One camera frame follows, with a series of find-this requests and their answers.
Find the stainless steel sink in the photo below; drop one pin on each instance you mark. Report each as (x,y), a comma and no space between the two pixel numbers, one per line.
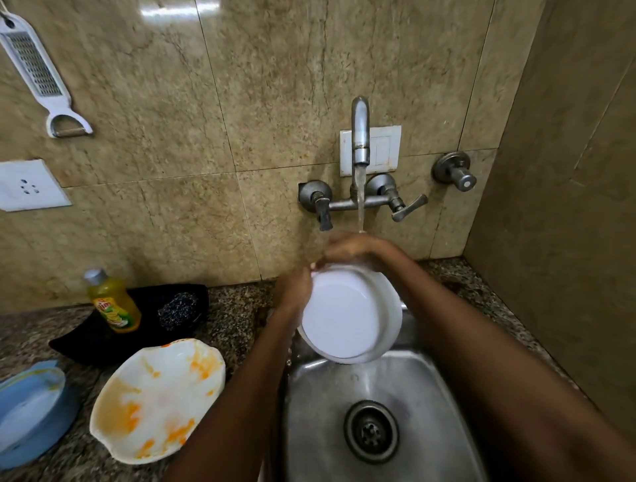
(422,407)

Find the yellow dish soap bottle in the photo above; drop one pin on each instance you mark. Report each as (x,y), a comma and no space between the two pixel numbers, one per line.
(113,300)

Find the white switch plate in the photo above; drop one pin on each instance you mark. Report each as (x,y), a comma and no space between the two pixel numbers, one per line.
(385,148)

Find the white grater peeler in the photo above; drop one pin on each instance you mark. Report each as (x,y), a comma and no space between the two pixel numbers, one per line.
(37,69)

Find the person's right hand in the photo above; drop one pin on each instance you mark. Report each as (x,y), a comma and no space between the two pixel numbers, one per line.
(360,247)

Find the person's left fingers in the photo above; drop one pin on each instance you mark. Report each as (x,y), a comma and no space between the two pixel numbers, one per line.
(305,278)

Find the metal wall valve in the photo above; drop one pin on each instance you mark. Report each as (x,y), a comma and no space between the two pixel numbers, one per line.
(454,171)

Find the person's right fingers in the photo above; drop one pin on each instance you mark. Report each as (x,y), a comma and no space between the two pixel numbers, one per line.
(335,255)

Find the black tray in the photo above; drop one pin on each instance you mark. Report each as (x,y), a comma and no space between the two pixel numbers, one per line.
(99,337)

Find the blue plastic bowl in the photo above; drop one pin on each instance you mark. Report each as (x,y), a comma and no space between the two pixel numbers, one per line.
(32,414)

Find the stained white plate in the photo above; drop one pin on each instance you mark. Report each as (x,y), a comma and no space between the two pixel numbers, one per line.
(156,401)

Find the white round bowl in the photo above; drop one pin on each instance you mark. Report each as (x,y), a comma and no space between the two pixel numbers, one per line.
(352,318)

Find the sink drain strainer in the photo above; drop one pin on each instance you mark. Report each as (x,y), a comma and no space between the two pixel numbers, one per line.
(371,431)

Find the steel wool scrubber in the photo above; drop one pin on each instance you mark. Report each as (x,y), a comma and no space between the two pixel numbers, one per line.
(178,310)

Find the person's right forearm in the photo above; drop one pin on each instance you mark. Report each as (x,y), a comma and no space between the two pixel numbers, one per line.
(502,377)

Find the person's left forearm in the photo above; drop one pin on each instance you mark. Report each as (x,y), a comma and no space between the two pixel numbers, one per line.
(233,402)

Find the person's left hand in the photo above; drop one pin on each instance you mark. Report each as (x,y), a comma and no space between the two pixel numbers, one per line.
(290,290)

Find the metal wall faucet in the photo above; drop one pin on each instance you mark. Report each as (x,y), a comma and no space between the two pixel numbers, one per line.
(361,164)

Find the white wall socket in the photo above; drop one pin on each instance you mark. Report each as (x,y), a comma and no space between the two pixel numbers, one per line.
(27,184)

